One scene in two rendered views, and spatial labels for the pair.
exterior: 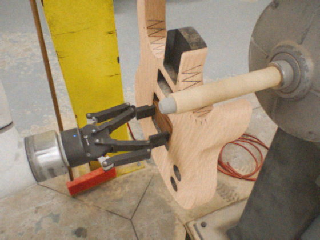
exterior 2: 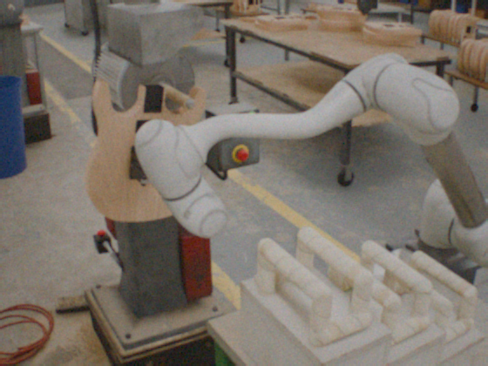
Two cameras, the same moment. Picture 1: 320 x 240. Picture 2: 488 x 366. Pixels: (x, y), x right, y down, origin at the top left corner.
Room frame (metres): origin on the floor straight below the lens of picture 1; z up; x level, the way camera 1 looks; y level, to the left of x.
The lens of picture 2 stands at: (0.33, 1.49, 1.72)
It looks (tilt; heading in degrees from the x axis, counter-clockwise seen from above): 25 degrees down; 263
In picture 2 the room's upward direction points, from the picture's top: 1 degrees counter-clockwise
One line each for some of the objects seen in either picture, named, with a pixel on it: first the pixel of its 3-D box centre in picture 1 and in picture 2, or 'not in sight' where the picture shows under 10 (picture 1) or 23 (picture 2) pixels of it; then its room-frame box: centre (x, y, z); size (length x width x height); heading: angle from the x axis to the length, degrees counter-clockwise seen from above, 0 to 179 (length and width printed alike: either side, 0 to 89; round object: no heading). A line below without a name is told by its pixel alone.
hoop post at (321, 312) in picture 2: not in sight; (320, 319); (0.13, 0.81, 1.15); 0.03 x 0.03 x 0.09
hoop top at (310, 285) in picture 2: not in sight; (293, 270); (0.17, 0.73, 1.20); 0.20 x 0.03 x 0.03; 112
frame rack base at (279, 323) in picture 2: not in sight; (310, 342); (0.12, 0.71, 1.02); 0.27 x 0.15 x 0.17; 113
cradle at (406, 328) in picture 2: not in sight; (406, 328); (-0.06, 0.74, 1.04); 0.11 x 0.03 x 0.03; 23
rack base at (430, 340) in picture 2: not in sight; (370, 329); (-0.02, 0.66, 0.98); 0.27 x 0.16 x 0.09; 113
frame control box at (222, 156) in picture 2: not in sight; (216, 139); (0.21, -0.41, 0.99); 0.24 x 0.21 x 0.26; 113
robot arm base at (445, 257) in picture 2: not in sight; (436, 241); (-0.51, -0.03, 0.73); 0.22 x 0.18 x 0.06; 106
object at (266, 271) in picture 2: not in sight; (266, 269); (0.20, 0.65, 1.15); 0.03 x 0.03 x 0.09
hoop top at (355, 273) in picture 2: not in sight; (333, 255); (0.09, 0.70, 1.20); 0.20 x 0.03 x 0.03; 112
